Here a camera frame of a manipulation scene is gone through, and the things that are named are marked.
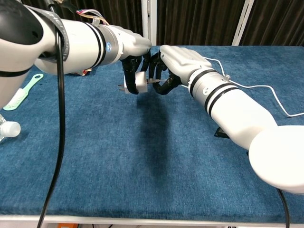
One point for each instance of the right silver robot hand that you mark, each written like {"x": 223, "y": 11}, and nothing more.
{"x": 183, "y": 61}

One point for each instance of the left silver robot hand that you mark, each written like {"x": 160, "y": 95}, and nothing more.
{"x": 135, "y": 45}

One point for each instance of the white power adapter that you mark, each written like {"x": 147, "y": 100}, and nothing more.
{"x": 142, "y": 82}

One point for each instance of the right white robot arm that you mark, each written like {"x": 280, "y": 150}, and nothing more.
{"x": 232, "y": 109}

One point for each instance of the black pleated curtain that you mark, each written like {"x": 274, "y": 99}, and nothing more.
{"x": 194, "y": 21}

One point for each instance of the gold red snack package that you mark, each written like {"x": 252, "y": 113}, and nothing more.
{"x": 85, "y": 72}

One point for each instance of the blue table cloth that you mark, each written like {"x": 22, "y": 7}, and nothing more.
{"x": 142, "y": 166}

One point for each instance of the mint green hair brush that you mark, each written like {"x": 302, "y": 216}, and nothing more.
{"x": 16, "y": 99}

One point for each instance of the clear green-label water bottle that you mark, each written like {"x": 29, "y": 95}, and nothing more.
{"x": 10, "y": 129}

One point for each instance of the white frame post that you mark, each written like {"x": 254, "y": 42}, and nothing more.
{"x": 242, "y": 21}
{"x": 149, "y": 14}

